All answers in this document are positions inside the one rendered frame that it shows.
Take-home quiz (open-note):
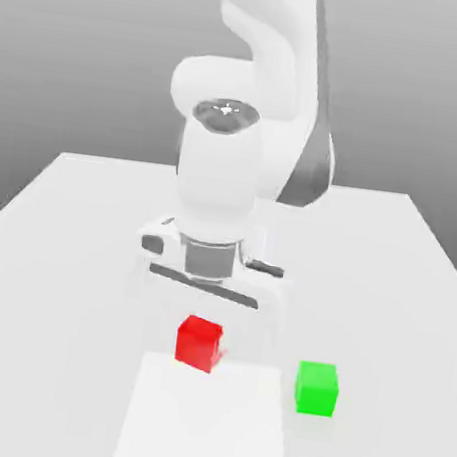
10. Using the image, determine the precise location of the small green cube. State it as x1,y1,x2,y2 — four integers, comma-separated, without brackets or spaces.
291,359,343,419

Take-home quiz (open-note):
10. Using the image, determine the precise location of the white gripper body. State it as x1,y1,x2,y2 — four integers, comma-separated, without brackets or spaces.
136,256,291,336

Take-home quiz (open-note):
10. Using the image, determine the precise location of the small red cube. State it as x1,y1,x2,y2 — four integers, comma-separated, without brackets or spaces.
172,313,231,377

